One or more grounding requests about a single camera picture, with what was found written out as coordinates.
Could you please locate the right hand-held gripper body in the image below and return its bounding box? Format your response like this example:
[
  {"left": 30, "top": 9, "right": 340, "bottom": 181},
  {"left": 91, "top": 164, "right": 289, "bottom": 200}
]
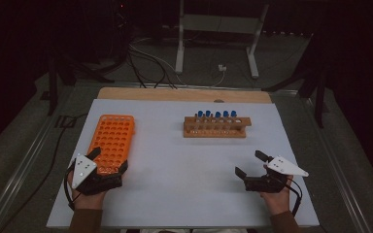
[{"left": 243, "top": 155, "right": 309, "bottom": 194}]

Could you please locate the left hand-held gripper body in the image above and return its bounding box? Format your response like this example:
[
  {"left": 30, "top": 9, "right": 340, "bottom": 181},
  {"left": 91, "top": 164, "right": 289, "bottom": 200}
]
[{"left": 71, "top": 154, "right": 124, "bottom": 196}]

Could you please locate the orange plastic tube rack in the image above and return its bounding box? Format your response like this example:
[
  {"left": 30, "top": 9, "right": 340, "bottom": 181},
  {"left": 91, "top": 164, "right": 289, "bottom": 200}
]
[{"left": 86, "top": 114, "right": 136, "bottom": 176}]

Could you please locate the wooden test tube rack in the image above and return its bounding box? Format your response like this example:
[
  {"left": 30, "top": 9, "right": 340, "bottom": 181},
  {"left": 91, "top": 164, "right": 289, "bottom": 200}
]
[{"left": 183, "top": 116, "right": 253, "bottom": 139}]

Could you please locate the person's right hand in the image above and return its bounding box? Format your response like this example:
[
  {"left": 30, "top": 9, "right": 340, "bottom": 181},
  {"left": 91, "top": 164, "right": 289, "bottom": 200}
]
[{"left": 259, "top": 164, "right": 294, "bottom": 216}]

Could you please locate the person's left hand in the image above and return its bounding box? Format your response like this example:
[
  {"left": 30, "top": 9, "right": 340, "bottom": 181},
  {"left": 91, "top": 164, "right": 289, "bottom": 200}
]
[{"left": 67, "top": 169, "right": 108, "bottom": 211}]

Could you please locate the white table mat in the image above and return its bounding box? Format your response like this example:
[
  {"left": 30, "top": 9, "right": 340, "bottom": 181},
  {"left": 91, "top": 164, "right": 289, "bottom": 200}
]
[{"left": 47, "top": 98, "right": 320, "bottom": 229}]

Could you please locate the black tripod stand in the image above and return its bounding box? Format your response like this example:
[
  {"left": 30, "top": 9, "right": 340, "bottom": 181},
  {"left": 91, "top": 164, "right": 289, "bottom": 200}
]
[
  {"left": 261, "top": 30, "right": 330, "bottom": 129},
  {"left": 47, "top": 52, "right": 115, "bottom": 117}
]

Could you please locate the grey metal stand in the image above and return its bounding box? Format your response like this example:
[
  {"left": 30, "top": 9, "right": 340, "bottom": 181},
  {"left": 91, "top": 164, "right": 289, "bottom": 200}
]
[{"left": 174, "top": 0, "right": 270, "bottom": 80}]

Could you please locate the left hand-held gripper cable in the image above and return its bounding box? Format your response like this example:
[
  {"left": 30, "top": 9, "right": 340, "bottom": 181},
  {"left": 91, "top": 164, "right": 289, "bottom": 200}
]
[{"left": 63, "top": 162, "right": 78, "bottom": 212}]

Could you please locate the hand-held gripper cable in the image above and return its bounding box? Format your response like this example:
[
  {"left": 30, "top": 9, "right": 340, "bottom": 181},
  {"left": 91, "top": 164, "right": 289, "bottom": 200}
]
[
  {"left": 63, "top": 162, "right": 78, "bottom": 212},
  {"left": 284, "top": 178, "right": 304, "bottom": 217}
]

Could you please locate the long black floor cable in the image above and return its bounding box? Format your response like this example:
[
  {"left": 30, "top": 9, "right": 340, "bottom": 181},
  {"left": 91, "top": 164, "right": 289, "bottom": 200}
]
[{"left": 0, "top": 112, "right": 90, "bottom": 232}]

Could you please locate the right hand-held gripper cable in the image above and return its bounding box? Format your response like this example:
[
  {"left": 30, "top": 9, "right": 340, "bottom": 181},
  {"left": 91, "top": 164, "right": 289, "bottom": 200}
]
[{"left": 284, "top": 178, "right": 304, "bottom": 217}]

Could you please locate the black floor bracket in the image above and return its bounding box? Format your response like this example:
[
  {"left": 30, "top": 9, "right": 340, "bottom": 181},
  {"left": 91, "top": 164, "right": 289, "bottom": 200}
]
[{"left": 55, "top": 115, "right": 78, "bottom": 129}]

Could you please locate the metal floor rail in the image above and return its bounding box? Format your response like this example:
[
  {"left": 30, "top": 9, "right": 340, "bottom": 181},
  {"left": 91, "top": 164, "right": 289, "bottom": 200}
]
[
  {"left": 0, "top": 96, "right": 76, "bottom": 233},
  {"left": 299, "top": 95, "right": 373, "bottom": 233}
]

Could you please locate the white plug cable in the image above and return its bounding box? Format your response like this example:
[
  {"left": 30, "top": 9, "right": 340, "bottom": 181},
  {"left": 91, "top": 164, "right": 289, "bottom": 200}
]
[{"left": 211, "top": 70, "right": 226, "bottom": 87}]

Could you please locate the white floor cable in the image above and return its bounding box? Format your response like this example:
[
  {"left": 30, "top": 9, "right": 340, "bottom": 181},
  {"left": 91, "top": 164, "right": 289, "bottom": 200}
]
[{"left": 129, "top": 43, "right": 188, "bottom": 86}]

